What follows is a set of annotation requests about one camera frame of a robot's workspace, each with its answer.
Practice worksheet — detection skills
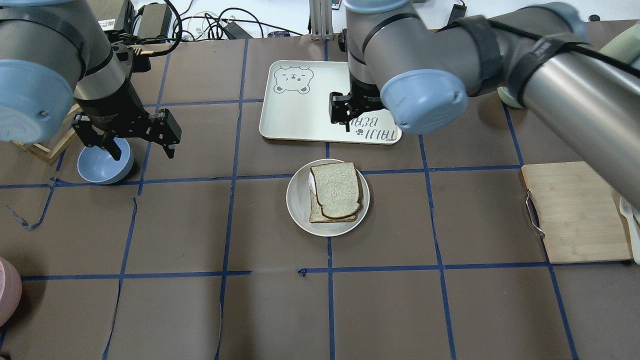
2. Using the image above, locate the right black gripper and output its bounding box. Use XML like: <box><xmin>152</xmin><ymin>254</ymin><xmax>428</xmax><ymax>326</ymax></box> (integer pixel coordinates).
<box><xmin>329</xmin><ymin>77</ymin><xmax>386</xmax><ymax>133</ymax></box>

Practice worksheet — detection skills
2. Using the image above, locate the black computer box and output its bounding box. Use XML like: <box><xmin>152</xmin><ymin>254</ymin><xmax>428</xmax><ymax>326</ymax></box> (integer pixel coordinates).
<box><xmin>87</xmin><ymin>0</ymin><xmax>174</xmax><ymax>43</ymax></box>

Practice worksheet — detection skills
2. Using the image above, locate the blue bowl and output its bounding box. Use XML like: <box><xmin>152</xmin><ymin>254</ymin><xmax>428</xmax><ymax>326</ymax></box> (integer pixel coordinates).
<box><xmin>77</xmin><ymin>137</ymin><xmax>135</xmax><ymax>185</ymax></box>

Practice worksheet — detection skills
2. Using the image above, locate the bread slice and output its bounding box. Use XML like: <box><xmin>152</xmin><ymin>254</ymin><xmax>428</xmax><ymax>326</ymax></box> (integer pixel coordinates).
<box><xmin>309</xmin><ymin>191</ymin><xmax>358</xmax><ymax>224</ymax></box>
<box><xmin>311</xmin><ymin>162</ymin><xmax>362</xmax><ymax>219</ymax></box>

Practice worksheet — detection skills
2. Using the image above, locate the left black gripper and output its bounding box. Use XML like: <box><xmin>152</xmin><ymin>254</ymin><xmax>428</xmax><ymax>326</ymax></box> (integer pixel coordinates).
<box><xmin>71</xmin><ymin>88</ymin><xmax>182</xmax><ymax>161</ymax></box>

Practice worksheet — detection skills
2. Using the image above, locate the cream bear tray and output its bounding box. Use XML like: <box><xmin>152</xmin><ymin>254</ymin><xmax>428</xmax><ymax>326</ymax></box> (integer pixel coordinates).
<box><xmin>259</xmin><ymin>60</ymin><xmax>403</xmax><ymax>145</ymax></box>

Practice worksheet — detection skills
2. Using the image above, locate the wooden dish rack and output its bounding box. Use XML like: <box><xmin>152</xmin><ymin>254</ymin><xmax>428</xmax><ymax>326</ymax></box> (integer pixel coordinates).
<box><xmin>10</xmin><ymin>100</ymin><xmax>81</xmax><ymax>166</ymax></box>

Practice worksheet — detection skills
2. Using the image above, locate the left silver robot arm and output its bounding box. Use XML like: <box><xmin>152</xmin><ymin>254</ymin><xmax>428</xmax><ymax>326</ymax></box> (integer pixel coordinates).
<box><xmin>0</xmin><ymin>0</ymin><xmax>182</xmax><ymax>160</ymax></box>

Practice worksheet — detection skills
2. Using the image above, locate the beige round plate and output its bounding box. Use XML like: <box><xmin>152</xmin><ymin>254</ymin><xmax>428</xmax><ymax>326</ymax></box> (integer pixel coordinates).
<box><xmin>286</xmin><ymin>158</ymin><xmax>371</xmax><ymax>238</ymax></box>

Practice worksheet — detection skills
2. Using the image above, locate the wooden cutting board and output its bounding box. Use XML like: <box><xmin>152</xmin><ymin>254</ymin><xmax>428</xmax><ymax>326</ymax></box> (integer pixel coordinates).
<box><xmin>521</xmin><ymin>161</ymin><xmax>633</xmax><ymax>264</ymax></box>

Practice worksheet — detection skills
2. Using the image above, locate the aluminium frame post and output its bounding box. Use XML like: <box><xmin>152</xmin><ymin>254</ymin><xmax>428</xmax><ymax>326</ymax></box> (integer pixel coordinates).
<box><xmin>308</xmin><ymin>0</ymin><xmax>335</xmax><ymax>41</ymax></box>

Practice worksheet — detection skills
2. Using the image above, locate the bread slice on plate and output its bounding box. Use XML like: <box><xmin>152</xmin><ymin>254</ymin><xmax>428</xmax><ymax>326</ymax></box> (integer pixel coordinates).
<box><xmin>309</xmin><ymin>191</ymin><xmax>358</xmax><ymax>224</ymax></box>

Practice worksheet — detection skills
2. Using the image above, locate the pink bowl with ice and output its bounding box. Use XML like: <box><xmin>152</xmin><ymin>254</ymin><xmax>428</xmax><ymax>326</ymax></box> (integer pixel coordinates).
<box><xmin>0</xmin><ymin>257</ymin><xmax>23</xmax><ymax>326</ymax></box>

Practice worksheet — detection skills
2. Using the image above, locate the white plastic fork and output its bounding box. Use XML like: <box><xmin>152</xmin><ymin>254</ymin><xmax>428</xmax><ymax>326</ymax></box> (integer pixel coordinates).
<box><xmin>619</xmin><ymin>196</ymin><xmax>640</xmax><ymax>265</ymax></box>

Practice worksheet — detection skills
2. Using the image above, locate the black power adapter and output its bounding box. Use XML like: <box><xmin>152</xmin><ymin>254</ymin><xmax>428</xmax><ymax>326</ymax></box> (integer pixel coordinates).
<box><xmin>222</xmin><ymin>22</ymin><xmax>254</xmax><ymax>40</ymax></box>

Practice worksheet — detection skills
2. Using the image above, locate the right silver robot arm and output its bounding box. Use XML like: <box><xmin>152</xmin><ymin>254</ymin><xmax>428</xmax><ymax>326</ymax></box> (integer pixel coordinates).
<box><xmin>329</xmin><ymin>0</ymin><xmax>640</xmax><ymax>208</ymax></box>

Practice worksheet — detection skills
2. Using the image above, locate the fried egg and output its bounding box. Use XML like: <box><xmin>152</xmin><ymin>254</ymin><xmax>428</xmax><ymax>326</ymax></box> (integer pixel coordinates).
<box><xmin>308</xmin><ymin>168</ymin><xmax>317</xmax><ymax>196</ymax></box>

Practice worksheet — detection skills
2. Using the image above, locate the green bowl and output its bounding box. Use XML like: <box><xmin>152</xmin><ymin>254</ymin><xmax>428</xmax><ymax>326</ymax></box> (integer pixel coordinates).
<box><xmin>497</xmin><ymin>86</ymin><xmax>524</xmax><ymax>109</ymax></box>

